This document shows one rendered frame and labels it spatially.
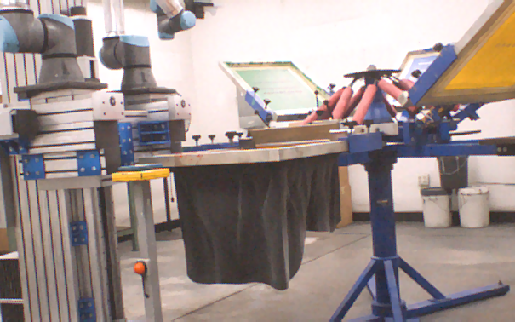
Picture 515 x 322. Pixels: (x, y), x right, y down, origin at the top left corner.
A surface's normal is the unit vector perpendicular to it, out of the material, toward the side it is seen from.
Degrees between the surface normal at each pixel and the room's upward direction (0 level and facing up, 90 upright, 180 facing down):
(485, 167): 90
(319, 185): 97
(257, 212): 91
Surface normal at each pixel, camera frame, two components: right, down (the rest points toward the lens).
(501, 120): -0.54, 0.09
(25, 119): 0.93, -0.06
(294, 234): 0.68, 0.05
